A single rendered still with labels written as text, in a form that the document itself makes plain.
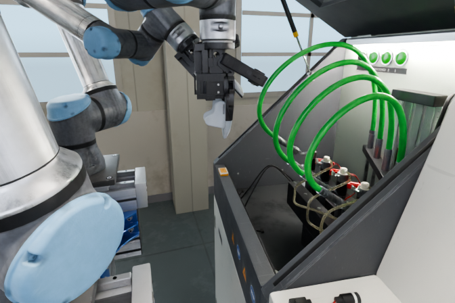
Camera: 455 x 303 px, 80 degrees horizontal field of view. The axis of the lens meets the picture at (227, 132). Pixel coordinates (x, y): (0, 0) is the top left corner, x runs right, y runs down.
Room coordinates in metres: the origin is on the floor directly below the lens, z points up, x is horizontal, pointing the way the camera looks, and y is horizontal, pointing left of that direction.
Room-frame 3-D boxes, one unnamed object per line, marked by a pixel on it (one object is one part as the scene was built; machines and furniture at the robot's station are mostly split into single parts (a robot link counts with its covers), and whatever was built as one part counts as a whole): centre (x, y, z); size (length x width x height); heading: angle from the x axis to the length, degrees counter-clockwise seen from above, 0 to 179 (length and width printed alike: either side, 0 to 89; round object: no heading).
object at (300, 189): (0.66, -0.28, 0.91); 0.34 x 0.10 x 0.15; 11
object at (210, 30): (0.60, 0.02, 1.43); 0.08 x 0.08 x 0.05
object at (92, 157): (0.79, 0.47, 1.09); 0.15 x 0.15 x 0.10
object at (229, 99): (0.59, 0.00, 1.29); 0.05 x 0.02 x 0.09; 11
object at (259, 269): (0.74, -0.03, 0.87); 0.62 x 0.04 x 0.16; 11
